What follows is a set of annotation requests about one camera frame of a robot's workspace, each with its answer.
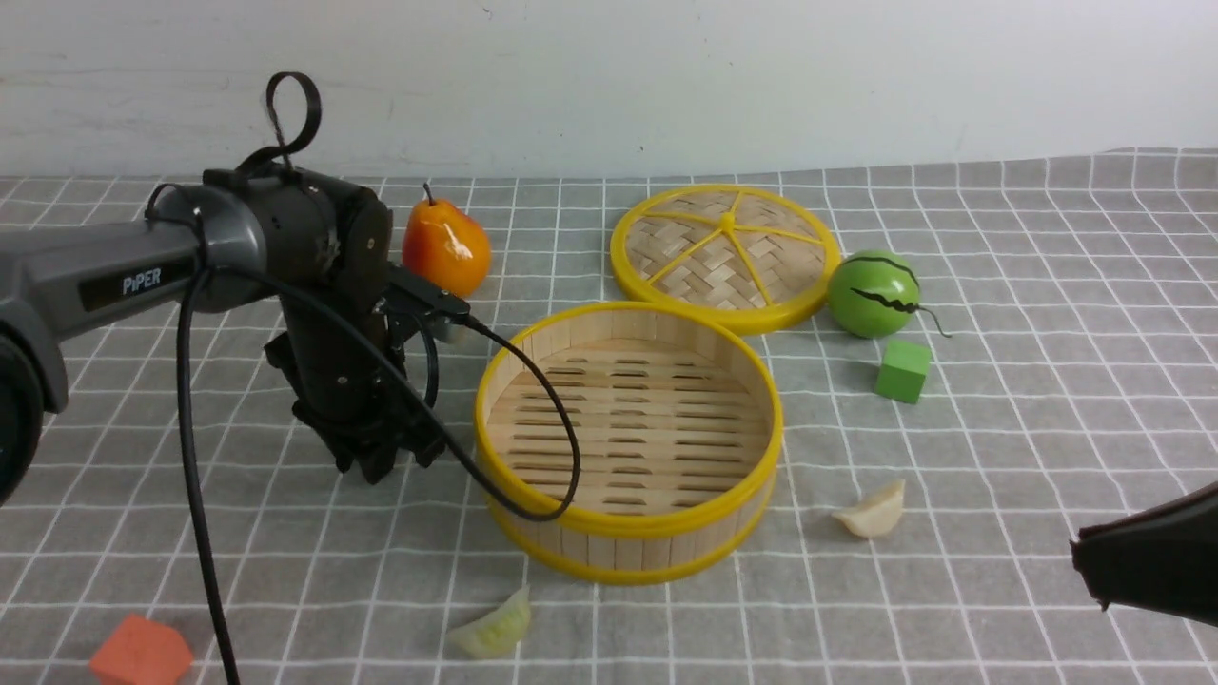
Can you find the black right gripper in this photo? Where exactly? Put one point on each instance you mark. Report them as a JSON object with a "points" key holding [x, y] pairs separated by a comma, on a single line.
{"points": [[1162, 560]]}

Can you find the woven bamboo steamer lid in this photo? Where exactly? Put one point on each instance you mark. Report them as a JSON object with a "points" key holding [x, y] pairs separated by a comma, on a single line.
{"points": [[744, 258]]}

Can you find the green toy watermelon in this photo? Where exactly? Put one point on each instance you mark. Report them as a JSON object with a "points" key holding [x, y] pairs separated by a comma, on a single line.
{"points": [[874, 294]]}

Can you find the pale green dumpling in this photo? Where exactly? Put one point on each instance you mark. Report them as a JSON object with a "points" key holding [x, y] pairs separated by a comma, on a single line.
{"points": [[495, 634]]}

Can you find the bamboo steamer tray yellow rim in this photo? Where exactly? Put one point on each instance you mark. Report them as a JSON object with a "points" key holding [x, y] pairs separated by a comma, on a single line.
{"points": [[679, 425]]}

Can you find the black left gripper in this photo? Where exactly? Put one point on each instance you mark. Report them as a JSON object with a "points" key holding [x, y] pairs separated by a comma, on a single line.
{"points": [[328, 314]]}

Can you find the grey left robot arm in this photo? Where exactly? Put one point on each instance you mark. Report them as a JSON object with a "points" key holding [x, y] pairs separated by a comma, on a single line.
{"points": [[59, 284]]}

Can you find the grey checked tablecloth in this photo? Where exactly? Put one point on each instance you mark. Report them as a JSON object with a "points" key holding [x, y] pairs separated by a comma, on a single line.
{"points": [[1079, 385]]}

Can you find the orange toy pear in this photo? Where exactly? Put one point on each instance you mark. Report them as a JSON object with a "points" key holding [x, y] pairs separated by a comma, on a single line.
{"points": [[446, 246]]}

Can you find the orange foam cube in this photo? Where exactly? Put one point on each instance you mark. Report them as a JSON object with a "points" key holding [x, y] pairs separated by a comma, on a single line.
{"points": [[142, 651]]}

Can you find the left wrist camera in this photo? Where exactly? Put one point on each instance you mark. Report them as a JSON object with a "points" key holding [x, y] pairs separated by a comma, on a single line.
{"points": [[419, 304]]}

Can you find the green foam cube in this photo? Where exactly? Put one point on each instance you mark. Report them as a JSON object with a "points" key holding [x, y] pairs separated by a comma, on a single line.
{"points": [[903, 371]]}

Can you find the white dumpling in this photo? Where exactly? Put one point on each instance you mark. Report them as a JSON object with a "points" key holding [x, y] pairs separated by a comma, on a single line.
{"points": [[877, 515]]}

